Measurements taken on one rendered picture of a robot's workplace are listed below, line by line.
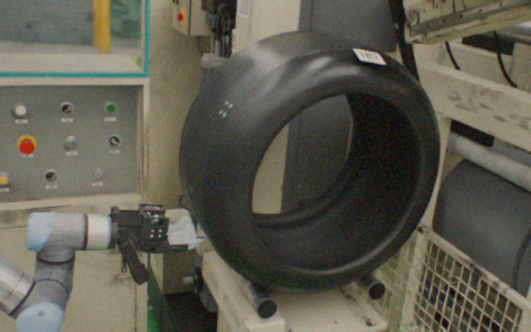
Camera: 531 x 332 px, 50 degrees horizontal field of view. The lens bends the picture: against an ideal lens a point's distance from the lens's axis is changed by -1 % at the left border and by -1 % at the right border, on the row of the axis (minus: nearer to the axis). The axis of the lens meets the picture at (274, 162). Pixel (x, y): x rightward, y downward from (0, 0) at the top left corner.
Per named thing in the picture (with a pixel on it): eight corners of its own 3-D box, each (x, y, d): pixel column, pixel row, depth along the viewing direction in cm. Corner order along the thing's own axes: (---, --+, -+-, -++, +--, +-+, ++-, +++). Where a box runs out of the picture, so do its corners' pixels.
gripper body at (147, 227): (173, 219, 116) (113, 217, 111) (168, 256, 119) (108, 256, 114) (165, 204, 123) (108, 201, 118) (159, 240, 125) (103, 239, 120)
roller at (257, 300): (231, 236, 155) (219, 248, 155) (220, 227, 153) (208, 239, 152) (281, 307, 125) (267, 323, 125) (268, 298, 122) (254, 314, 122)
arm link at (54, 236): (25, 242, 114) (29, 204, 112) (81, 243, 119) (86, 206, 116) (26, 262, 108) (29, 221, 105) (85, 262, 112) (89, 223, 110)
